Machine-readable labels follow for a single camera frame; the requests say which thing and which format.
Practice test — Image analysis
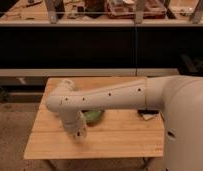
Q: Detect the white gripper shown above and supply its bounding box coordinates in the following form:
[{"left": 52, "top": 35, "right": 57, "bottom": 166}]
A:
[{"left": 63, "top": 117, "right": 87, "bottom": 141}]

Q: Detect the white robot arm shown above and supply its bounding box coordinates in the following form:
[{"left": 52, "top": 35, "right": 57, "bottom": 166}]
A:
[{"left": 45, "top": 75, "right": 203, "bottom": 171}]

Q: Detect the green plate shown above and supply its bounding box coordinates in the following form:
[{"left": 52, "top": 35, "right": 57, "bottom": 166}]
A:
[{"left": 82, "top": 110, "right": 104, "bottom": 124}]

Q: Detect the wooden folding table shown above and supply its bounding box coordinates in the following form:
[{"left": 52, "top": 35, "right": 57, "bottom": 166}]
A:
[{"left": 23, "top": 76, "right": 166, "bottom": 171}]

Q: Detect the long wooden workbench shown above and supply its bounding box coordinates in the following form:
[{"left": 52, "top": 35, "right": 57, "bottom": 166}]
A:
[{"left": 0, "top": 0, "right": 203, "bottom": 77}]

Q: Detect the black equipment right side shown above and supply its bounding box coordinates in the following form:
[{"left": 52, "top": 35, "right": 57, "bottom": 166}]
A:
[{"left": 178, "top": 54, "right": 203, "bottom": 77}]

